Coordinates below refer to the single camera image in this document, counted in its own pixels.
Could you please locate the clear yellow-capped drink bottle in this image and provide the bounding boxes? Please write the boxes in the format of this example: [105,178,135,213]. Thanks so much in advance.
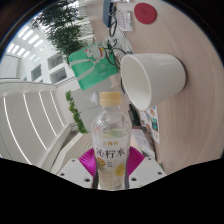
[90,91,133,191]

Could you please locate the colourful sticker sheet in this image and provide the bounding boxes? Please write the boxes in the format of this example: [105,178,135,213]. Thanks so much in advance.
[139,105,161,144]

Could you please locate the brown tablet case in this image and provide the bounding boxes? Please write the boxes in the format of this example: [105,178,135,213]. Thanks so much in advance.
[130,128,156,159]

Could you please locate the white small packet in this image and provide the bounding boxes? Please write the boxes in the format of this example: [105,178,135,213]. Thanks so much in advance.
[116,9,134,32]

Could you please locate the ceiling light strips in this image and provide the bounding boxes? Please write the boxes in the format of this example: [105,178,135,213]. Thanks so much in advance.
[3,91,68,166]

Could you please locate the flat round red coaster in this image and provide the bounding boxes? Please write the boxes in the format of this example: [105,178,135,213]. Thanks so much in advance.
[133,2,158,25]

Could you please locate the white paper cup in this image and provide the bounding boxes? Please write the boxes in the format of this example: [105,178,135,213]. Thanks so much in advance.
[119,53,187,112]

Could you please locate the green hedge plant row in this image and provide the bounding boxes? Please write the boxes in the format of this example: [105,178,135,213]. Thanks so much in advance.
[31,0,96,66]

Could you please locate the black cable tangle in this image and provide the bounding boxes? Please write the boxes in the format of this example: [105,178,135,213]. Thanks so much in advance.
[104,13,134,68]

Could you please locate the green tote bag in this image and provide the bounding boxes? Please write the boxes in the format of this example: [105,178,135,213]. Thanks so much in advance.
[68,42,120,91]

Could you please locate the clear plastic shaker bottle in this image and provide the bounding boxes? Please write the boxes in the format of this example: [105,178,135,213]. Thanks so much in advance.
[84,91,101,106]

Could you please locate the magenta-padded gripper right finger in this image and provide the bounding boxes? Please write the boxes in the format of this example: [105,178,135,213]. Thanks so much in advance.
[124,146,168,190]

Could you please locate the green plants atop cabinet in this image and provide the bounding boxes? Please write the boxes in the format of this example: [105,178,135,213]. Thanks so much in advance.
[65,90,88,134]

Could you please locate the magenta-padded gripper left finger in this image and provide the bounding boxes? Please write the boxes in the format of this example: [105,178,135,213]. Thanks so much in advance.
[57,147,99,190]

